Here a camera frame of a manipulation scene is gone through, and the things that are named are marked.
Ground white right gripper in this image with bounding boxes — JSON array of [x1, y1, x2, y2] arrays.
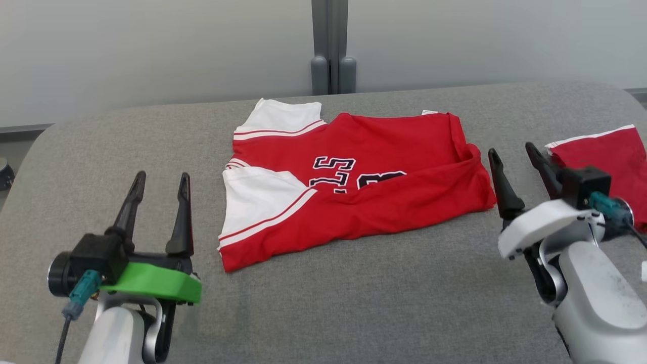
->
[[488, 142, 606, 261]]

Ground red shorts with white trim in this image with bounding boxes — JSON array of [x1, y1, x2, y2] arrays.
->
[[545, 124, 647, 233]]

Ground red and white numbered jersey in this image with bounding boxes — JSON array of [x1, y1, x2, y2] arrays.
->
[[217, 98, 497, 274]]

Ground left camera cable teal plug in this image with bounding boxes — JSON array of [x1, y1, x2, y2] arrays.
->
[[55, 269, 102, 364]]

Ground dark round floor object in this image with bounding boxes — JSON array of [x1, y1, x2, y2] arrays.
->
[[0, 157, 15, 192]]

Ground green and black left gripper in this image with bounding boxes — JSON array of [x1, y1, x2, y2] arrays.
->
[[100, 171, 203, 305]]

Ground grey partition post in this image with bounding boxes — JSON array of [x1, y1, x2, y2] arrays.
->
[[310, 0, 330, 96], [330, 0, 357, 95]]

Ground right camera cable teal plug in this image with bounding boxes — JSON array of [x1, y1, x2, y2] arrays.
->
[[589, 191, 647, 248]]

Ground camera cable teal plug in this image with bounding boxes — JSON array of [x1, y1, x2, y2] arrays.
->
[[55, 269, 102, 364], [589, 191, 647, 248]]

